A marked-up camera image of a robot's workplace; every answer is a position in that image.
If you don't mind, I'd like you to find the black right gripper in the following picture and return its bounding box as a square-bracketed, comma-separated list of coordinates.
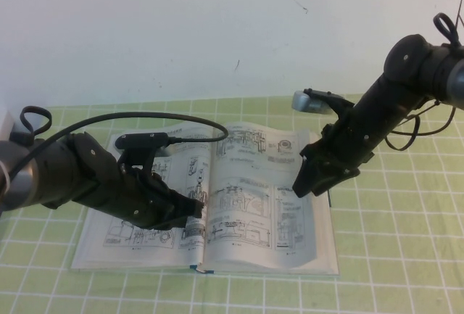
[292, 123, 377, 199]

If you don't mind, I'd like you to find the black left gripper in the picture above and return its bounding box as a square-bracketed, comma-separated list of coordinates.
[102, 166, 205, 232]

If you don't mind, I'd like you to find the book with technical diagrams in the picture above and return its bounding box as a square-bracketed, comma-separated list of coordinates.
[70, 121, 341, 277]

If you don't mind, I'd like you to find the green white checked tablecloth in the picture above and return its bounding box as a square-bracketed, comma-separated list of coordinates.
[0, 92, 464, 314]

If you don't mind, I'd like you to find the white zip tie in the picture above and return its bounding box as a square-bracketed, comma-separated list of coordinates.
[0, 160, 12, 199]

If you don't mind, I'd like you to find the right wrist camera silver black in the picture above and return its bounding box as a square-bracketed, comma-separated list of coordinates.
[292, 88, 355, 120]

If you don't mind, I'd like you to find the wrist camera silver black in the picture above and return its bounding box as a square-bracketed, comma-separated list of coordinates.
[292, 88, 355, 120]
[115, 131, 179, 170]

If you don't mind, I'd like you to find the thin black right camera cable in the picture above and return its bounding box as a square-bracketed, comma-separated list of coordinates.
[383, 99, 458, 152]

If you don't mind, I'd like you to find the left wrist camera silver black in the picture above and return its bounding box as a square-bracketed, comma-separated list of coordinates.
[115, 131, 179, 170]

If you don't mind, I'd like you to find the thick black left camera cable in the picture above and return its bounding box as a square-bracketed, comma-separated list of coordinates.
[9, 112, 231, 184]

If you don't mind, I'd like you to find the black looped cable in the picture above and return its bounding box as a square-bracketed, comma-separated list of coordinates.
[434, 12, 463, 49]
[20, 106, 52, 141]

